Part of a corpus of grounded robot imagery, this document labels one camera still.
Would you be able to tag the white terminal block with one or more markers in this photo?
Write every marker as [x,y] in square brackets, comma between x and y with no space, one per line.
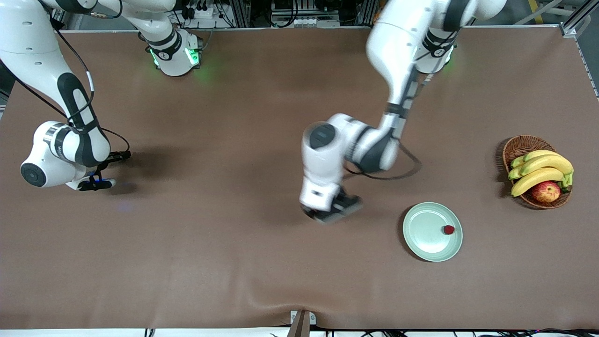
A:
[306,21]

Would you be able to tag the red strawberry with green cap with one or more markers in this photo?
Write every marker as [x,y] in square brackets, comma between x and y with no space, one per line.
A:
[449,229]

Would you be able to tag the red yellow apple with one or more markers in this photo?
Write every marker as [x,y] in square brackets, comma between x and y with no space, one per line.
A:
[546,192]

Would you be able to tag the white power strip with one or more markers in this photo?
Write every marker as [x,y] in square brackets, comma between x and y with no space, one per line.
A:
[201,11]

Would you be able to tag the light green round plate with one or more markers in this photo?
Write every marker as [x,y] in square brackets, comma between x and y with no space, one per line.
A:
[428,234]

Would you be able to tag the aluminium table frame corner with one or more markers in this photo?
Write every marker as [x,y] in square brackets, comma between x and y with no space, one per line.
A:
[573,25]

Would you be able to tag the brown wicker basket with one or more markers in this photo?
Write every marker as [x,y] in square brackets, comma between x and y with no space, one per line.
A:
[522,145]

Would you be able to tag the yellow plastic banana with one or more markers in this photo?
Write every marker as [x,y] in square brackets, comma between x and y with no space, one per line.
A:
[547,164]
[536,180]
[514,173]
[517,162]
[540,153]

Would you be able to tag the aluminium frame post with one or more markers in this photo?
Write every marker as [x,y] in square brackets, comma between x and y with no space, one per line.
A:
[366,11]
[242,13]

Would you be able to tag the brown table mat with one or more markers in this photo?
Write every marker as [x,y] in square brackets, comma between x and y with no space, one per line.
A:
[234,140]

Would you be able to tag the metal bracket with post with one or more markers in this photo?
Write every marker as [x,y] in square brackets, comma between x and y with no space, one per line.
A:
[302,325]

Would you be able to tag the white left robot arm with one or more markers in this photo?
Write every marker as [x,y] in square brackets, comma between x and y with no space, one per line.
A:
[393,42]

